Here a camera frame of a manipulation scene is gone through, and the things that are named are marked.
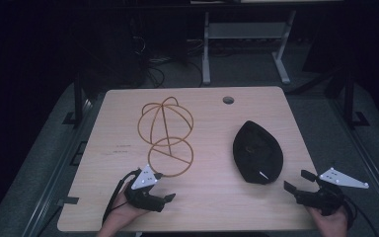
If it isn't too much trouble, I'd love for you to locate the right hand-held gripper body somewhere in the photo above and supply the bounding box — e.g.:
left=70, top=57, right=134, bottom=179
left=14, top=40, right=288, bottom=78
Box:
left=294, top=167, right=370, bottom=217

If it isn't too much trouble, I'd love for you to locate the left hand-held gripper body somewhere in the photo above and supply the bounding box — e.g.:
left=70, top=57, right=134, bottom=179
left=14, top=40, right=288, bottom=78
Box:
left=123, top=164, right=166, bottom=213

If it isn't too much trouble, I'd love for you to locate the golden wire hat stand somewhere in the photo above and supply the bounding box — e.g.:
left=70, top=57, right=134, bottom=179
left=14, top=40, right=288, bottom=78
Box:
left=137, top=96, right=195, bottom=179

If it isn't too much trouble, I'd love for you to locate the black cap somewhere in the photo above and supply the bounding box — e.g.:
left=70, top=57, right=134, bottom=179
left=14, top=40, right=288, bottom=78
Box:
left=232, top=119, right=284, bottom=186

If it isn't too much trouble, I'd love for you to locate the person's right hand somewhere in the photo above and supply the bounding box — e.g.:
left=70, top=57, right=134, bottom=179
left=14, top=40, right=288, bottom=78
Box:
left=308, top=204, right=349, bottom=237

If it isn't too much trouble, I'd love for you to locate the person's left hand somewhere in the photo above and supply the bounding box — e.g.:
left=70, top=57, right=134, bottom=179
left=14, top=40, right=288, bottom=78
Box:
left=106, top=182, right=150, bottom=231

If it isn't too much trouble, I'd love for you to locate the black tape strip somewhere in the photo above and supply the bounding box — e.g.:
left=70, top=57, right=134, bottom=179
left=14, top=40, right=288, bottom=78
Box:
left=56, top=196, right=80, bottom=207

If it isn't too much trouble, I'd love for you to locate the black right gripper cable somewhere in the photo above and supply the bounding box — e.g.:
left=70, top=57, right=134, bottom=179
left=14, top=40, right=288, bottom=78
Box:
left=341, top=194, right=379, bottom=237

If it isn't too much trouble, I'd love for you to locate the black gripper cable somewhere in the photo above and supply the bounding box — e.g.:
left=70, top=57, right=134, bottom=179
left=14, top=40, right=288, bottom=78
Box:
left=101, top=168, right=142, bottom=226
left=341, top=194, right=379, bottom=237

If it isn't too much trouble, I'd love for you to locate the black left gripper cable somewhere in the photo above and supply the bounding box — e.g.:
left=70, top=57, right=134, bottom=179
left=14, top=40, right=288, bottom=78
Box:
left=101, top=168, right=142, bottom=226

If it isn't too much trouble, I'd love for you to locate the aluminium rail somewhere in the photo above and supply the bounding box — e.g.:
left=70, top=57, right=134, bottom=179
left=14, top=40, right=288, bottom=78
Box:
left=21, top=98, right=95, bottom=237
left=329, top=98, right=379, bottom=228

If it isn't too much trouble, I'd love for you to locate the black metal post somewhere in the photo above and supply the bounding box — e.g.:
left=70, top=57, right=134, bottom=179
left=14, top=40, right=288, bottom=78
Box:
left=62, top=71, right=95, bottom=127
left=341, top=68, right=371, bottom=129

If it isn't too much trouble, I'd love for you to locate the bundle of floor cables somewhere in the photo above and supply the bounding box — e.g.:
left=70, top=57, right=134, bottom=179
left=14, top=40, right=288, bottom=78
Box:
left=129, top=19, right=205, bottom=90

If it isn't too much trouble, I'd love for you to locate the white metal desk frame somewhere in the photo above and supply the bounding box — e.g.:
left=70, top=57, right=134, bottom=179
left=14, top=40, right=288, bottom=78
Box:
left=201, top=9, right=298, bottom=86

